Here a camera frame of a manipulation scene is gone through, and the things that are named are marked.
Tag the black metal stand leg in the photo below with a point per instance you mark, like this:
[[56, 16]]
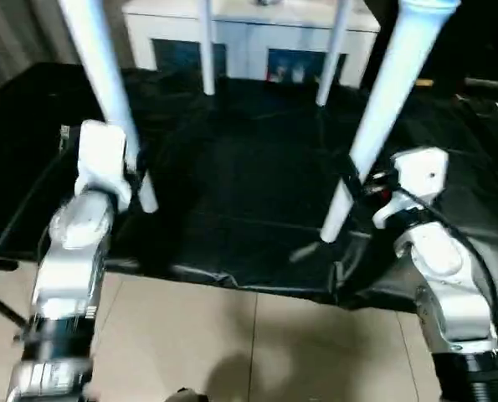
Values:
[[1, 307]]

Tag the white cabinet with glass doors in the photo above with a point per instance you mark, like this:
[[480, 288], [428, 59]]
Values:
[[253, 29]]

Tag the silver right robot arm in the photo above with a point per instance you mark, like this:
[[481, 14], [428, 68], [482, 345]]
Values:
[[441, 251]]

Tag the white bottle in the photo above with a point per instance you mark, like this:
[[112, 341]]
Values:
[[297, 73]]

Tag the white plastic table leg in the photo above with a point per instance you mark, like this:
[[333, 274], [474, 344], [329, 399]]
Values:
[[102, 63], [391, 84], [332, 54], [207, 50]]

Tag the dark object on cabinet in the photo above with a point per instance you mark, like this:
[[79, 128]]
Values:
[[265, 2]]

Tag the small yellow label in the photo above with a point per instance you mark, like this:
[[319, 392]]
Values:
[[424, 83]]

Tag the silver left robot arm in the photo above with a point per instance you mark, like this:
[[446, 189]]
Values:
[[73, 259]]

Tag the grey curtain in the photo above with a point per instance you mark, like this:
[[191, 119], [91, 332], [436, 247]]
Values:
[[22, 37]]

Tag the red and white cup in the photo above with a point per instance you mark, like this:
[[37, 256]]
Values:
[[278, 74]]

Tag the black plastic mat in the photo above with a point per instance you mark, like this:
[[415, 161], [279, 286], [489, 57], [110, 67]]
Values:
[[240, 188]]

